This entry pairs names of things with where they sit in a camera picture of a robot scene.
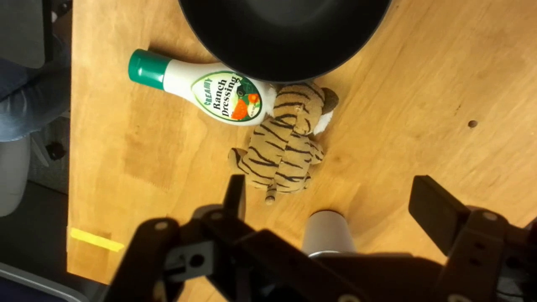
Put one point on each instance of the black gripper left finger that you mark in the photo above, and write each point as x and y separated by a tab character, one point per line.
163	254

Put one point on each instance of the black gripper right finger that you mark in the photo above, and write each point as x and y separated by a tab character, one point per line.
487	258

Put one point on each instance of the stuffed tiger toy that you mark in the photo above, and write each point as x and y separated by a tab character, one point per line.
284	148

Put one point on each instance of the black bowl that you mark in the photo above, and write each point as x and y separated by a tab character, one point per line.
284	41

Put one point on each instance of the white plastic cup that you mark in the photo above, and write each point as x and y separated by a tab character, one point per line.
328	232

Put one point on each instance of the white ranch dressing bottle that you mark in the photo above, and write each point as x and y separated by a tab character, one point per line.
222	93

